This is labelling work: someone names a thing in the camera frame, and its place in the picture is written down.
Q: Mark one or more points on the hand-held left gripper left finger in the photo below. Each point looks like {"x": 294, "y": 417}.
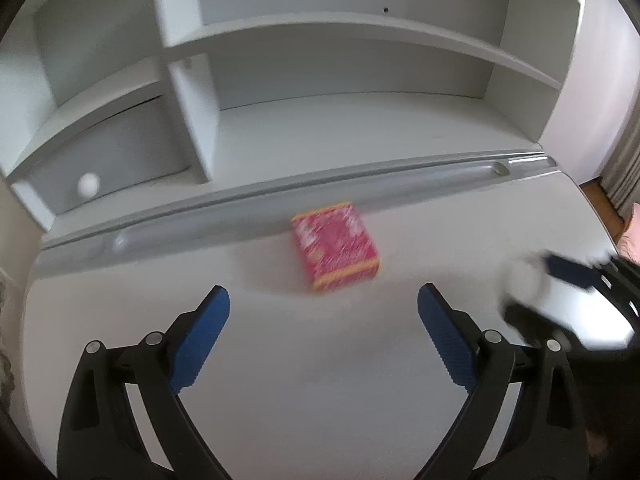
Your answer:
{"x": 197, "y": 340}

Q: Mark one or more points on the white shelf unit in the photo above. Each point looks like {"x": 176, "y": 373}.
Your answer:
{"x": 350, "y": 35}

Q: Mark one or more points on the red patterned cardboard box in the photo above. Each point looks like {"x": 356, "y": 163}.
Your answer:
{"x": 335, "y": 245}

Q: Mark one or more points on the white drawer with round knob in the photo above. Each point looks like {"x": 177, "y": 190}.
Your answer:
{"x": 125, "y": 155}

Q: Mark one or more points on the grey curtain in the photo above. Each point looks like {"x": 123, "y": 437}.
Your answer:
{"x": 625, "y": 180}

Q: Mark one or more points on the pink bedding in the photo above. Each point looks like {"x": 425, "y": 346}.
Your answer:
{"x": 634, "y": 232}

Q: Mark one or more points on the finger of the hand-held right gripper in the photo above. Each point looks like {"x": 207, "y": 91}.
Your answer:
{"x": 570, "y": 270}
{"x": 527, "y": 322}

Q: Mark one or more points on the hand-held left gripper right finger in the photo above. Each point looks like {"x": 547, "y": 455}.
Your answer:
{"x": 450, "y": 340}

